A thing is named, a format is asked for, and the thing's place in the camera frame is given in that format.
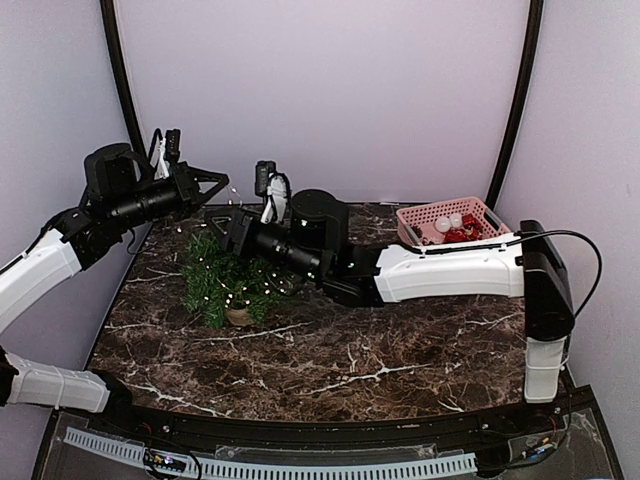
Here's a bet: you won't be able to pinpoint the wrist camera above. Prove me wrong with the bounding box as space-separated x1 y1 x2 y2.
254 159 291 224
147 128 181 180

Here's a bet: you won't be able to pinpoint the pink plastic basket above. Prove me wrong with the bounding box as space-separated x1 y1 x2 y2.
396 197 510 247

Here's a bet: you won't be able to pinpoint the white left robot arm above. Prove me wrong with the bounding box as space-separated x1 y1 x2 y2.
1 142 229 436

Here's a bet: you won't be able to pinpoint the red ornaments in basket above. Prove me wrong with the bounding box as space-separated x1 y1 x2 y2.
440 214 484 244

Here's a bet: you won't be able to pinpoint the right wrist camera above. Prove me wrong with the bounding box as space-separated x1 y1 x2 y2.
254 159 291 224

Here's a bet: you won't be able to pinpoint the white ball ornament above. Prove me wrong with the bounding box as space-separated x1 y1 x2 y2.
434 213 463 234

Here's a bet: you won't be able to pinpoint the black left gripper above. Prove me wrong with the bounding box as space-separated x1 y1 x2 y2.
108 160 229 231

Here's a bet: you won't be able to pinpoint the small green christmas tree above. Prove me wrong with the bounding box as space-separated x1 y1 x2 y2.
181 233 301 328

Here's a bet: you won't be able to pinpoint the white fairy light string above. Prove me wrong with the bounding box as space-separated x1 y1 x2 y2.
175 185 298 306

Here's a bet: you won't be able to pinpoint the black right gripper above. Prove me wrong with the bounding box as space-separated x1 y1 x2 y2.
204 206 326 283

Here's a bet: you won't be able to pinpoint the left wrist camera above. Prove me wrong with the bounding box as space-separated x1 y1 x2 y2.
147 128 181 180

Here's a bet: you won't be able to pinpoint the white perforated cable tray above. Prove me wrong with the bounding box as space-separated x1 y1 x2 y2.
63 427 478 479

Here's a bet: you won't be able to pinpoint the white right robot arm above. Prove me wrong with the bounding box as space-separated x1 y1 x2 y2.
205 189 576 434

